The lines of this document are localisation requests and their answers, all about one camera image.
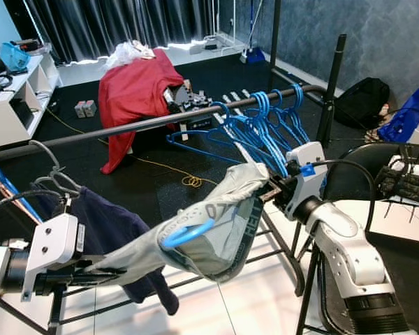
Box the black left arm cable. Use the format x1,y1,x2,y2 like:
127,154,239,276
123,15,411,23
0,187,65,210

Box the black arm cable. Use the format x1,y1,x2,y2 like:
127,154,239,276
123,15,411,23
0,187,65,210
311,159,376,231

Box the grey shorts with printed waistband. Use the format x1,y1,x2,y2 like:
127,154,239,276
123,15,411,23
91,163,271,283

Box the dark curtain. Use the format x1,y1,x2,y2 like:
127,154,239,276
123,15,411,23
3,0,221,65

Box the yellow cable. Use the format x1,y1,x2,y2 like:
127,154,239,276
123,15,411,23
45,105,205,189

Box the black metal clothes rack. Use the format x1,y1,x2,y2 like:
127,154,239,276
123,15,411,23
0,33,348,335

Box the white plastic bag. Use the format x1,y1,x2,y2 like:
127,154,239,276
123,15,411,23
105,40,156,69

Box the grey wire hanger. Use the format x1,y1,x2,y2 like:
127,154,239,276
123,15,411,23
28,140,82,203

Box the black backpack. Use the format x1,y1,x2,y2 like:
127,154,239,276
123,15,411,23
333,77,390,130

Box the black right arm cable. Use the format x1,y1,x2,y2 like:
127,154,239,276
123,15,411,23
311,159,376,231

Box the black electronic equipment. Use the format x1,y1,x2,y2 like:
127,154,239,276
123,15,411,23
164,78,214,116

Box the light blue bag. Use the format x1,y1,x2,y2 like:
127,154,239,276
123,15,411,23
0,40,32,73

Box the black metal stand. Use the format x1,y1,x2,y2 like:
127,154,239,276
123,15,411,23
267,0,330,98

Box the navy blue garment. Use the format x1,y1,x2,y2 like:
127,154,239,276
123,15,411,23
34,185,180,316

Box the black chair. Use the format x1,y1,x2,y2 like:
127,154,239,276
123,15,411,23
321,143,419,204

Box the blue plastic hanger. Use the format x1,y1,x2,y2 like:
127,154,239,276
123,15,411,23
220,91,294,179
166,101,266,168
161,218,216,250
265,89,304,158
283,84,313,147

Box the bright blue garment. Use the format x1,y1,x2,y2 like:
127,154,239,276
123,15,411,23
377,84,419,144

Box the white shelf unit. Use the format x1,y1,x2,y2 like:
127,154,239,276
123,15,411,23
0,52,62,151

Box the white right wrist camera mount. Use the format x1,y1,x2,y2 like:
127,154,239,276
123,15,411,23
286,142,329,217

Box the red cloth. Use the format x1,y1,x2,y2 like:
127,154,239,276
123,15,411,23
98,49,186,175

